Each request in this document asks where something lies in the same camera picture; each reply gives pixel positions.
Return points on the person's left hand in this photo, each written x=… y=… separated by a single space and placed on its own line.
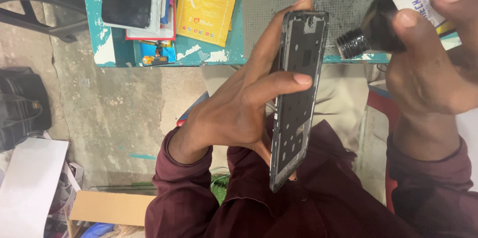
x=224 y=118

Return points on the person's right hand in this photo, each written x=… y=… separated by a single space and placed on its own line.
x=429 y=81

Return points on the black glue tube white label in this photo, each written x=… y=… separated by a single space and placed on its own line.
x=377 y=29

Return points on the black phone frame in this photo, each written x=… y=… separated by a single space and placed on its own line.
x=298 y=118

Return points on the green turf patch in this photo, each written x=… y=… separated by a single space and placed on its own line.
x=220 y=189

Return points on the beige trousers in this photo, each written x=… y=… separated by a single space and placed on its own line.
x=340 y=96

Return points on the red-edged flat packet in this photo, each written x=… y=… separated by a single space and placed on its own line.
x=170 y=30

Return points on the blue flat packet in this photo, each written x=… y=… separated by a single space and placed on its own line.
x=145 y=49

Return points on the grey dotted work mat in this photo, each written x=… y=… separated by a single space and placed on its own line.
x=351 y=6

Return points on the yellow flat packet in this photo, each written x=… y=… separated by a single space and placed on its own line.
x=207 y=4

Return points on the maroon shirt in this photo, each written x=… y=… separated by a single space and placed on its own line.
x=328 y=200

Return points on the brown cardboard box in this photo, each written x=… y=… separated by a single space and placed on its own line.
x=108 y=208

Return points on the small white box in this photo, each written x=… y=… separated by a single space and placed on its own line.
x=76 y=172

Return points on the blue plastic bag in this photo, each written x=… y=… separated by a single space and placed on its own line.
x=97 y=229

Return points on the black bag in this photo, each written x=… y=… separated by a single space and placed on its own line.
x=22 y=107

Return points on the white paper sheet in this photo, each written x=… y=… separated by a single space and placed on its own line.
x=30 y=185

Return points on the black plastic chair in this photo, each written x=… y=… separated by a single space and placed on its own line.
x=37 y=2

